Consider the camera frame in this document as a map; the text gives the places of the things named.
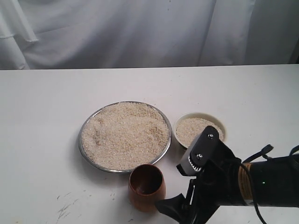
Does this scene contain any steel plate of rice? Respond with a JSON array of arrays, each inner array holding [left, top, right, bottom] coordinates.
[[78, 101, 172, 174]]

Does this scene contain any wrist camera with black bracket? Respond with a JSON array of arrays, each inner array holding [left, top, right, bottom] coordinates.
[[177, 126, 220, 176]]

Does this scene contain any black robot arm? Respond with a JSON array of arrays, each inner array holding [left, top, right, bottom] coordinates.
[[155, 143, 299, 224]]

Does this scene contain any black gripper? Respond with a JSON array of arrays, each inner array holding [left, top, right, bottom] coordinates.
[[154, 142, 242, 224]]

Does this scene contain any brown wooden cup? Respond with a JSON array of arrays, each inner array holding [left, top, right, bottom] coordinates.
[[128, 164, 166, 213]]

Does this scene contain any white bowl of rice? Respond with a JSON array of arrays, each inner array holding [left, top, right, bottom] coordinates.
[[173, 112, 227, 149]]

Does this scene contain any white backdrop curtain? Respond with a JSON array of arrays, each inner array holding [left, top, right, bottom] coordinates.
[[0, 0, 299, 70]]

